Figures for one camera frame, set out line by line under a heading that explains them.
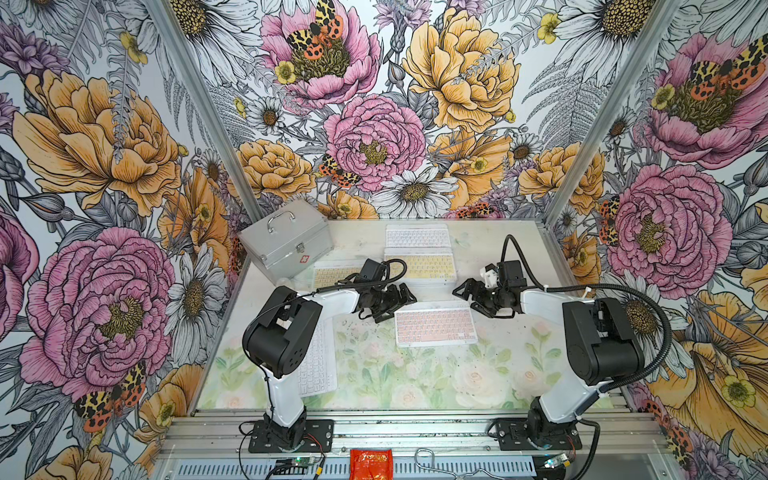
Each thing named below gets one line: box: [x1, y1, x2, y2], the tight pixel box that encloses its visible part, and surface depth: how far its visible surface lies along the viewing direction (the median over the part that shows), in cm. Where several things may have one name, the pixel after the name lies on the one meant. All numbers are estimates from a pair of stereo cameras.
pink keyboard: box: [394, 300, 478, 347], surface depth 96 cm
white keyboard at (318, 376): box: [298, 317, 337, 398], surface depth 87 cm
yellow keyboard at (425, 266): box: [384, 247, 457, 287], surface depth 107 cm
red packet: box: [349, 449, 394, 480], surface depth 71 cm
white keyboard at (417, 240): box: [384, 224, 453, 257], surface depth 118 cm
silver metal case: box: [238, 199, 335, 284], surface depth 101 cm
